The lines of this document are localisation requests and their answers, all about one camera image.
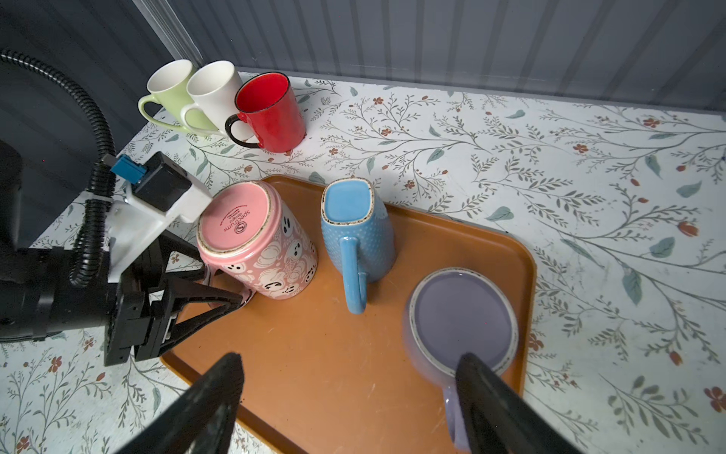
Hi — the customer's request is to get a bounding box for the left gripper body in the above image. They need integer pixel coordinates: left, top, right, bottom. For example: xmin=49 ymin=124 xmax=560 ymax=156
xmin=104 ymin=243 xmax=171 ymax=366

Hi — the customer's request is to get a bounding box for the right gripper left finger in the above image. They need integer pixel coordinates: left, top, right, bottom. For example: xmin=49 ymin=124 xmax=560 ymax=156
xmin=120 ymin=353 xmax=245 ymax=453

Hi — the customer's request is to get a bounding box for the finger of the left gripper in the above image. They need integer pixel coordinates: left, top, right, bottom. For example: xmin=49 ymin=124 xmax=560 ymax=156
xmin=156 ymin=231 xmax=213 ymax=284
xmin=161 ymin=278 xmax=253 ymax=349

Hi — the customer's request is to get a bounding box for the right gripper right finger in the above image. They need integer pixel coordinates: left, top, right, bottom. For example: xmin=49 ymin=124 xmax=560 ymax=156
xmin=455 ymin=353 xmax=580 ymax=453

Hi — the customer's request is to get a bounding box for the pink ghost pattern mug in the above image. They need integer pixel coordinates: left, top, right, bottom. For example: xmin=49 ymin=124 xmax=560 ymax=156
xmin=197 ymin=181 xmax=318 ymax=300

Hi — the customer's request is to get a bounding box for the white mug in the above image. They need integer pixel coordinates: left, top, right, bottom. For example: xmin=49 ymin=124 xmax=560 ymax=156
xmin=180 ymin=61 xmax=243 ymax=137

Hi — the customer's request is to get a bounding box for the light green mug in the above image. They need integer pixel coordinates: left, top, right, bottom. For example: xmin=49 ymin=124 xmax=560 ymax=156
xmin=138 ymin=60 xmax=219 ymax=136

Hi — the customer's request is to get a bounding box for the red mug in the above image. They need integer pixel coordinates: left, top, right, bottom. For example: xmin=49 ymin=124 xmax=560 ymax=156
xmin=225 ymin=71 xmax=306 ymax=153

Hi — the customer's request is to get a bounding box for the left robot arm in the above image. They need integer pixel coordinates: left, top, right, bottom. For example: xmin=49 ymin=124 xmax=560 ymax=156
xmin=1 ymin=144 xmax=254 ymax=365

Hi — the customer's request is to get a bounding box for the purple mug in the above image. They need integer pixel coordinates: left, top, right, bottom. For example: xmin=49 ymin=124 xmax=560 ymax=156
xmin=403 ymin=268 xmax=519 ymax=452

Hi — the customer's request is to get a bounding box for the blue dotted mug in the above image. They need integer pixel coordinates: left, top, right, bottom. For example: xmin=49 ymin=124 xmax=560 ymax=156
xmin=321 ymin=177 xmax=397 ymax=314

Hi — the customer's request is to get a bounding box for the orange plastic tray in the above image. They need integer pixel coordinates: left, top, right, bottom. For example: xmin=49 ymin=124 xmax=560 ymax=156
xmin=163 ymin=176 xmax=536 ymax=453

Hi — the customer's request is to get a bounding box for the black corrugated cable hose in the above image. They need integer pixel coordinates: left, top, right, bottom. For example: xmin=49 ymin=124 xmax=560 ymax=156
xmin=0 ymin=47 xmax=117 ymax=288

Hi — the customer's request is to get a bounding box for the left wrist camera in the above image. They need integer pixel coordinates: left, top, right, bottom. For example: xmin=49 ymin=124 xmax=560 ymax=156
xmin=104 ymin=149 xmax=214 ymax=285

